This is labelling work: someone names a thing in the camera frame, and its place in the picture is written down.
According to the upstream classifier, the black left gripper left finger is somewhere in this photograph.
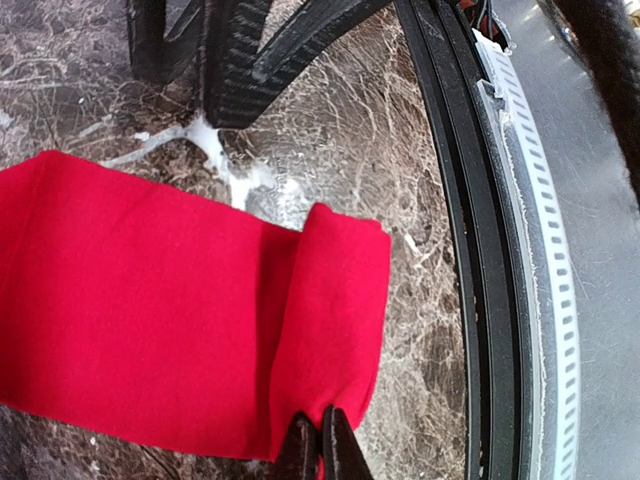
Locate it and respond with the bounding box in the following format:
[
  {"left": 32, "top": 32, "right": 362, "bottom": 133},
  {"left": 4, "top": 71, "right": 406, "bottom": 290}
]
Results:
[{"left": 272, "top": 411, "right": 319, "bottom": 480}]

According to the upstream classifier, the red sock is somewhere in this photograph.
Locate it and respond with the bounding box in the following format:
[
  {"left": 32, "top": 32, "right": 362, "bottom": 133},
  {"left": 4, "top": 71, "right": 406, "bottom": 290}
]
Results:
[{"left": 1, "top": 151, "right": 391, "bottom": 460}]

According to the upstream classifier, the black front rail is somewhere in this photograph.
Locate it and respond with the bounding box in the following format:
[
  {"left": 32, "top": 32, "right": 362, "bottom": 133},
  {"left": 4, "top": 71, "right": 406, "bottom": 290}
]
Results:
[{"left": 394, "top": 1, "right": 533, "bottom": 479}]

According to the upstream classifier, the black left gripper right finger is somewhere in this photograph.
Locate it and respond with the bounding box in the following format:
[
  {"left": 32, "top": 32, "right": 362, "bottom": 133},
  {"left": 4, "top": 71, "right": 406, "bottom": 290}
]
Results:
[{"left": 322, "top": 406, "right": 373, "bottom": 480}]

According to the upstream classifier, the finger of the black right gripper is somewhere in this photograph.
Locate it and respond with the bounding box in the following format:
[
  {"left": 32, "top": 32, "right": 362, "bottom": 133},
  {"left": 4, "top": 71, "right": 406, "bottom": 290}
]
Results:
[
  {"left": 202, "top": 0, "right": 385, "bottom": 129},
  {"left": 126, "top": 0, "right": 204, "bottom": 85}
]

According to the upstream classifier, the white slotted cable duct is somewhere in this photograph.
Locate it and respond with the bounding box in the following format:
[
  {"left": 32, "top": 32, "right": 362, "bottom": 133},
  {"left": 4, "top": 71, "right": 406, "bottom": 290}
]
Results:
[{"left": 473, "top": 31, "right": 581, "bottom": 479}]

